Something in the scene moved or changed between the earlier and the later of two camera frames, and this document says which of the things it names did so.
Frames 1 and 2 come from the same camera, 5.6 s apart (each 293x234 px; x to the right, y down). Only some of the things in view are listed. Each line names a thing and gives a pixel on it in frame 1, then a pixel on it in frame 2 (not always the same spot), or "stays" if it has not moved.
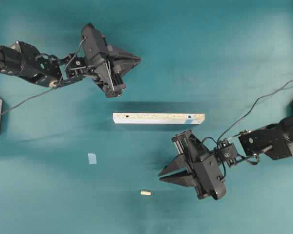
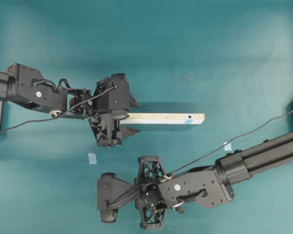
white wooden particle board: x=156 y=118 stays
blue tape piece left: x=92 y=158 stays
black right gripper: x=207 y=172 → x=152 y=210
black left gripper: x=109 y=68 → x=112 y=101
